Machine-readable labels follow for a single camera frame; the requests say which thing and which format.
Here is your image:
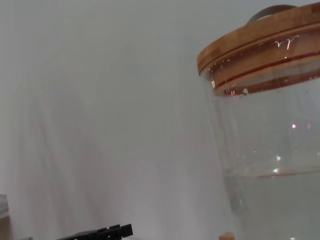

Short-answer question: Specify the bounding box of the glass water dispenser jar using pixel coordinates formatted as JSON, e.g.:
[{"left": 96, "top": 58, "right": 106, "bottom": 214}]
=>
[{"left": 199, "top": 62, "right": 320, "bottom": 240}]

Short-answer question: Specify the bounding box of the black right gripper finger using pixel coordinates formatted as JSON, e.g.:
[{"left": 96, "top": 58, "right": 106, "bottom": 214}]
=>
[{"left": 56, "top": 223, "right": 134, "bottom": 240}]

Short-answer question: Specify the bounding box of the grey metal lid handle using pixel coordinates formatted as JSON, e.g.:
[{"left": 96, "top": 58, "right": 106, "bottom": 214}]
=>
[{"left": 245, "top": 3, "right": 297, "bottom": 26}]

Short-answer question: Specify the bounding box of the wooden jar lid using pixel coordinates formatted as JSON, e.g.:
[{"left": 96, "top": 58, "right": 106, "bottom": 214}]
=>
[{"left": 196, "top": 1, "right": 320, "bottom": 96}]

